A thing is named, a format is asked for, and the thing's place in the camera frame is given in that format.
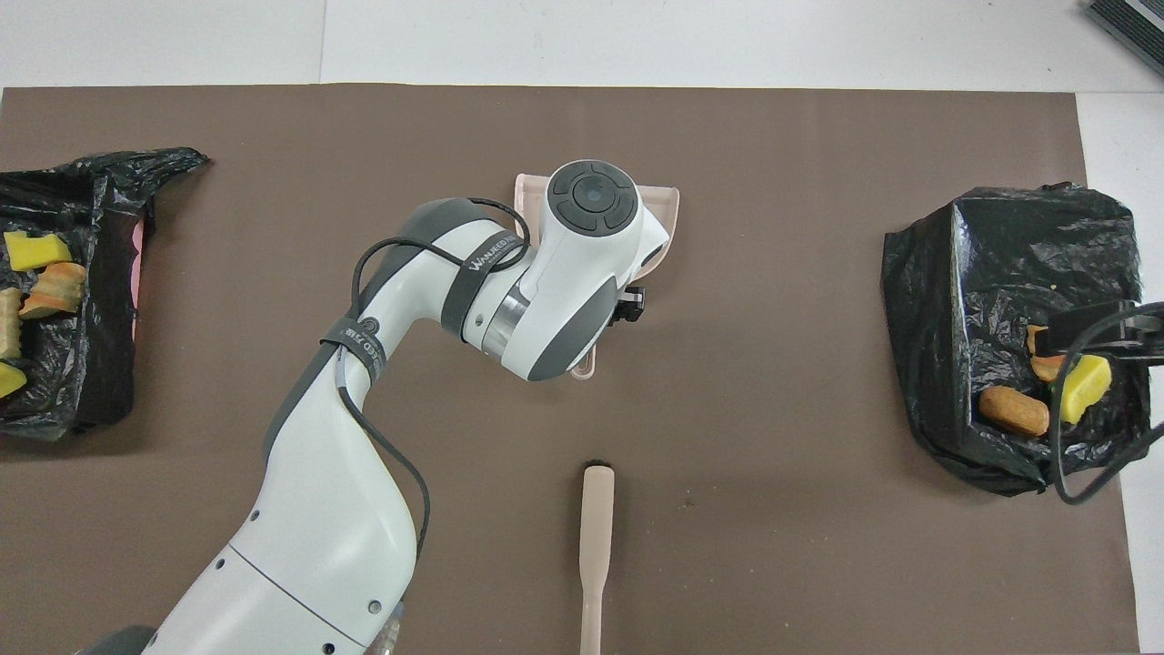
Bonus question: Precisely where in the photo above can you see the orange striped croissant piece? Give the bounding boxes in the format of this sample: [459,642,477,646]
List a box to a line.
[18,261,88,320]

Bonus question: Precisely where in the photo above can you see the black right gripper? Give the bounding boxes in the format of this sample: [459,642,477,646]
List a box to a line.
[1036,301,1164,367]

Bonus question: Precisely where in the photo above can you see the dark grey ribbed panel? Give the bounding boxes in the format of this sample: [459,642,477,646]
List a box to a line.
[1084,0,1164,78]

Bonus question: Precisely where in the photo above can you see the orange striped bread piece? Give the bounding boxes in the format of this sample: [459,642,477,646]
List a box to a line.
[1026,325,1069,383]

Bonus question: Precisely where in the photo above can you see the yellow sponge wedge piece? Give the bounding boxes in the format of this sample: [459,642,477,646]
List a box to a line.
[1058,354,1114,426]

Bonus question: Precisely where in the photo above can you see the black bag lined pink bin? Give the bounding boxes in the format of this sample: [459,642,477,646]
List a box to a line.
[0,146,211,444]

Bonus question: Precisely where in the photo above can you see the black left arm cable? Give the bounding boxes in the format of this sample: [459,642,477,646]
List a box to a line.
[335,196,534,563]

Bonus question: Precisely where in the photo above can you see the brown bread roll piece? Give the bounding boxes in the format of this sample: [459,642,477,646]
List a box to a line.
[978,385,1052,438]

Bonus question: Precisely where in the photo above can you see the beige hand brush black bristles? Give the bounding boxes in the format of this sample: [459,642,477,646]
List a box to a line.
[579,461,617,655]

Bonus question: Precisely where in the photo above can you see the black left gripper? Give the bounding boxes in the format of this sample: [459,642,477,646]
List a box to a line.
[610,284,647,328]

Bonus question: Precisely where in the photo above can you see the pale paper piece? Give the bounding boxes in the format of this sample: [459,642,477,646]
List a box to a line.
[0,287,25,360]

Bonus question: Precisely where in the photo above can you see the curved yellow sponge piece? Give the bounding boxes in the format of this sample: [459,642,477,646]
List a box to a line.
[4,230,74,272]

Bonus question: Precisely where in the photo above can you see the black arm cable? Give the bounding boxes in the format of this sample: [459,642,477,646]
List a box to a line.
[335,196,534,563]
[1049,309,1164,507]

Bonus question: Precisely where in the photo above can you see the beige plastic dustpan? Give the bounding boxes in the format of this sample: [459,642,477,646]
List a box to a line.
[513,172,682,382]

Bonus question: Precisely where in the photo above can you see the brown paper table mat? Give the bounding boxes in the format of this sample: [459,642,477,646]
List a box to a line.
[0,84,1142,655]

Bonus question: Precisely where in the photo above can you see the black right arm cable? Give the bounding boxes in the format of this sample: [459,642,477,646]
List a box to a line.
[1049,309,1164,507]

